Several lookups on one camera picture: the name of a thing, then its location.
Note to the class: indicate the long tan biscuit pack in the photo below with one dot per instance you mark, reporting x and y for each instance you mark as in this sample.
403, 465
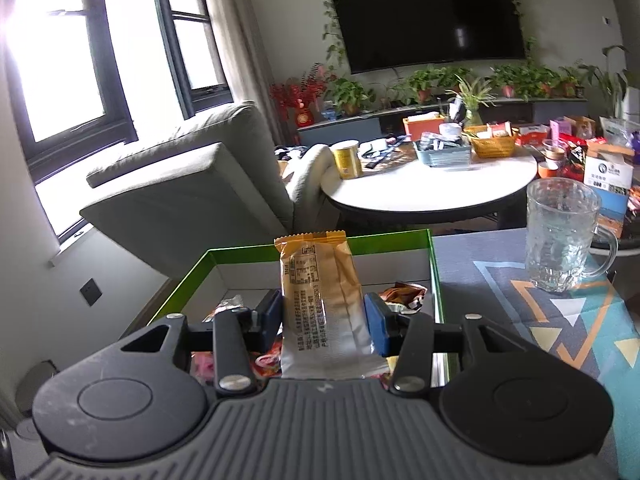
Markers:
325, 332

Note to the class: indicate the blue plastic basket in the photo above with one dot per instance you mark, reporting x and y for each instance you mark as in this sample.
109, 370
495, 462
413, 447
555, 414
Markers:
434, 152

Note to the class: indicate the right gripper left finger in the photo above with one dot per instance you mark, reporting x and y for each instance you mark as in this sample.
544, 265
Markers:
237, 333

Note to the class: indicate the grey armchair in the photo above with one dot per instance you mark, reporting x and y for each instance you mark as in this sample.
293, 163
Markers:
214, 183

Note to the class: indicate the spider plant in vase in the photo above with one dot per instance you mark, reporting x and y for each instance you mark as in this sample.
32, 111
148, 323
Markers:
469, 97

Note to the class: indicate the clear glass mug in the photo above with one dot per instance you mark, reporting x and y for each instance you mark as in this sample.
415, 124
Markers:
562, 222

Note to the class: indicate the yellow canister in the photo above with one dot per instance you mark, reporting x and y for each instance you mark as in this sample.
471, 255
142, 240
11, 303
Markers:
346, 158

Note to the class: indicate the yellow wicker basket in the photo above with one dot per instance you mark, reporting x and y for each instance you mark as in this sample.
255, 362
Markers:
487, 145

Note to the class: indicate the red flower decoration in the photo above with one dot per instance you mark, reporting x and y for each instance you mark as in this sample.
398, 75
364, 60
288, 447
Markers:
298, 95

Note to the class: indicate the dark window frame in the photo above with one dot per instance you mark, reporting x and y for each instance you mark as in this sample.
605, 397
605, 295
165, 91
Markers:
90, 78

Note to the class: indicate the round white coffee table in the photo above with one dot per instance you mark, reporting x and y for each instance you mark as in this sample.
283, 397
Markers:
414, 193

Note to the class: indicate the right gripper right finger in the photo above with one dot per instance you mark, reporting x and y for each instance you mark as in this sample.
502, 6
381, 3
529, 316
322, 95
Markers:
409, 337

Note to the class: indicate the blue white carton box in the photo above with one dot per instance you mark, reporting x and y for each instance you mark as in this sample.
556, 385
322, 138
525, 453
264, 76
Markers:
609, 170

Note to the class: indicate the brown white snack bag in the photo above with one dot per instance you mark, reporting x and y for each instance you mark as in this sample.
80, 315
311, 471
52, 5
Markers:
405, 296

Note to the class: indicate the green cardboard box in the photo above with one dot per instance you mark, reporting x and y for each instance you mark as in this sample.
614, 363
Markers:
378, 262

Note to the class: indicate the black wall television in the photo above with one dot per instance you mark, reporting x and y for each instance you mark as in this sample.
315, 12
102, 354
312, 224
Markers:
382, 34

